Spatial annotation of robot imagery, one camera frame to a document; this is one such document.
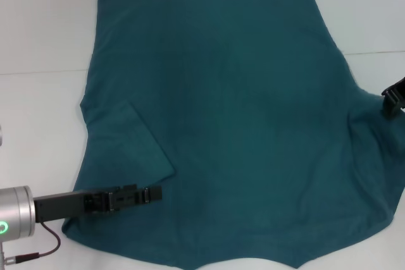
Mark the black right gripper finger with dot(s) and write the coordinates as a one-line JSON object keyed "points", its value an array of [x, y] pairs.
{"points": [[393, 108], [395, 89]]}

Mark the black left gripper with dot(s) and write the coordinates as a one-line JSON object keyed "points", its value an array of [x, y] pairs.
{"points": [[69, 205]]}

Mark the blue-green shirt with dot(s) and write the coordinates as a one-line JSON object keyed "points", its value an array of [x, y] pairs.
{"points": [[237, 93]]}

